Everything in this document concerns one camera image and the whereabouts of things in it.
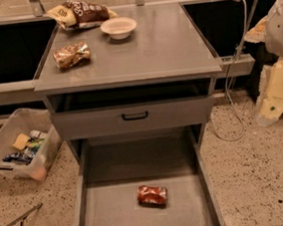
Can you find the white bowl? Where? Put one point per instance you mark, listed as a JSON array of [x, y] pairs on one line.
[[119, 28]]

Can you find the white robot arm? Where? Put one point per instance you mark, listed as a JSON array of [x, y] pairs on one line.
[[270, 31]]

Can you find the metal grabber tool on floor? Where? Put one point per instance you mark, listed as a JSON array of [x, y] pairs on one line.
[[25, 215]]

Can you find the clear plastic bin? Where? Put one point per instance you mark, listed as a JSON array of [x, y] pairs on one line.
[[28, 144]]

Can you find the brown chip bag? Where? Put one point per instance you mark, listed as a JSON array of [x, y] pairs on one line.
[[76, 14]]

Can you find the grey drawer cabinet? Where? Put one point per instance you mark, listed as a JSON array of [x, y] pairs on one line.
[[162, 60]]

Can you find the closed grey top drawer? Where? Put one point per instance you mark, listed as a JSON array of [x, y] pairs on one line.
[[118, 120]]

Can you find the crushed gold can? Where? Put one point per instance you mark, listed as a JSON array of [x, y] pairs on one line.
[[71, 55]]

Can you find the open grey middle drawer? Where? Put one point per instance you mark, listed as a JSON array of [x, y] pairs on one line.
[[112, 170]]

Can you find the small can in bin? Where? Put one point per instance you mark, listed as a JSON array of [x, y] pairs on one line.
[[36, 134]]

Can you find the crushed red coke can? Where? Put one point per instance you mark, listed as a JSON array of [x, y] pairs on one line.
[[152, 195]]

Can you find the yellow sponge in bin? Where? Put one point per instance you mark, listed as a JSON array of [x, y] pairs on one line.
[[20, 142]]

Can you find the blue snack bag in bin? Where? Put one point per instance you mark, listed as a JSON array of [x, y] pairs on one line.
[[24, 156]]

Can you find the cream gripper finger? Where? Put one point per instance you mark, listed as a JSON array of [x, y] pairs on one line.
[[272, 103], [257, 33]]

